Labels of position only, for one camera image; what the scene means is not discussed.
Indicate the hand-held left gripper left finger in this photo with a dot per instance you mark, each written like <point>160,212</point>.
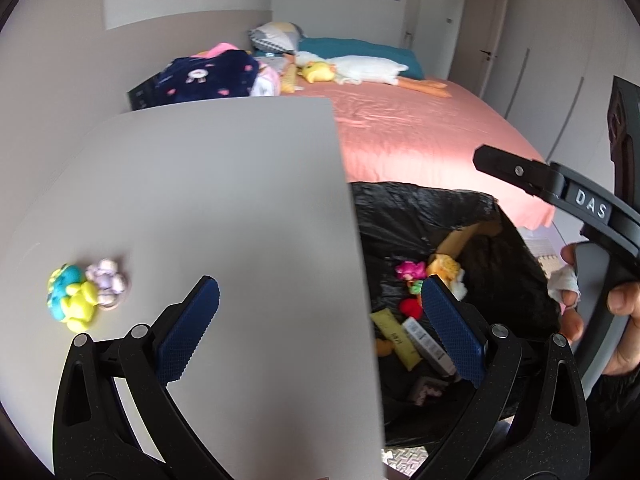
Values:
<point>187,330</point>

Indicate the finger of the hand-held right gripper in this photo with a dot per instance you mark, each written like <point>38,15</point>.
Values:
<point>515,170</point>

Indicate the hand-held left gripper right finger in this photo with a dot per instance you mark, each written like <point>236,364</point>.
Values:
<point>452,330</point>

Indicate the red toy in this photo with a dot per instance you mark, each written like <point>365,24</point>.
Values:
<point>411,306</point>

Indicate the orange green toy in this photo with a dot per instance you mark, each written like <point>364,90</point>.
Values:
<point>415,287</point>

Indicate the yellow strip packet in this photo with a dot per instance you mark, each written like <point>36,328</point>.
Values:
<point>395,337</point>

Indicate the pink grey toy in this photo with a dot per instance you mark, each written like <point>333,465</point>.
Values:
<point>425,390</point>

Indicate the cardboard box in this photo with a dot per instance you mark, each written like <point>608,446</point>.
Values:
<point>465,237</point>

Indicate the purple white toy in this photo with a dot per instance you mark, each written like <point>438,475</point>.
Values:
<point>107,282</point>

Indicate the blue yellow toy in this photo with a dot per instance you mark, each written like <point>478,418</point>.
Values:
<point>70,300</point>

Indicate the black trash bag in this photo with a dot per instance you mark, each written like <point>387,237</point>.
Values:
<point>400,220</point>

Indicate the person's right forearm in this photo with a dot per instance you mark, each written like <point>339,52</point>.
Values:
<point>620,410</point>

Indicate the person's right hand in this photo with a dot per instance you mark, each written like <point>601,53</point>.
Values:
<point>625,310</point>

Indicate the white barcode stick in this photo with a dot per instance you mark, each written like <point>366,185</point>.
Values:
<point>427,345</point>

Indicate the yellow plush packet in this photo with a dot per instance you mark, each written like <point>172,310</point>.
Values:
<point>442,263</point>

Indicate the bed with pink sheet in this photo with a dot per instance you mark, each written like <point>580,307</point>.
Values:
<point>415,125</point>

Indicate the white wardrobe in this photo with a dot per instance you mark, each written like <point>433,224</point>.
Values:
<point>550,60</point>

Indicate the white bedside cabinet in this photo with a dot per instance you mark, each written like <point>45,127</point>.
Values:
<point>200,210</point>

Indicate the white door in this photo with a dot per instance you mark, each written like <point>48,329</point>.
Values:
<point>450,15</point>

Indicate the white goose plush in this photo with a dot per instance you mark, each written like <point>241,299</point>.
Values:
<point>370,67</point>

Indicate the teal pillow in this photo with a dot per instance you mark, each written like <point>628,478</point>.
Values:
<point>360,49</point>

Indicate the yellow duck plush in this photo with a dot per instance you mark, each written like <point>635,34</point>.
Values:
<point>315,71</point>

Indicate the black perforated box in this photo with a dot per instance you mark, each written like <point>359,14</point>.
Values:
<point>142,95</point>

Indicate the yellow cloth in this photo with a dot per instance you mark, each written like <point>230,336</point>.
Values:
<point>287,77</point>

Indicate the patchwork pillow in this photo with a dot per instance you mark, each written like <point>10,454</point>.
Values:
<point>275,35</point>

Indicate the pink garment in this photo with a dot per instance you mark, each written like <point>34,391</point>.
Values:
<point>220,50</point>

